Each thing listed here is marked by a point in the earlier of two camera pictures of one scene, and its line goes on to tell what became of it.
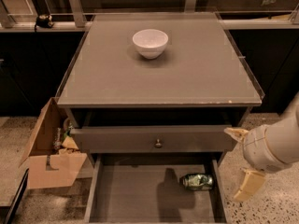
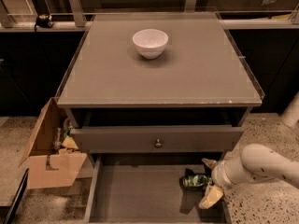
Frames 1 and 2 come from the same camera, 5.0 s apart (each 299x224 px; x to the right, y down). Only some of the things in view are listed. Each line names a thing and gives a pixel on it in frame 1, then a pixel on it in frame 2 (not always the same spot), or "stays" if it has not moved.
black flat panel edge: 16,203 stays
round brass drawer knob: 158,145 stays
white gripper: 256,148 to 219,174
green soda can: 196,181 stays
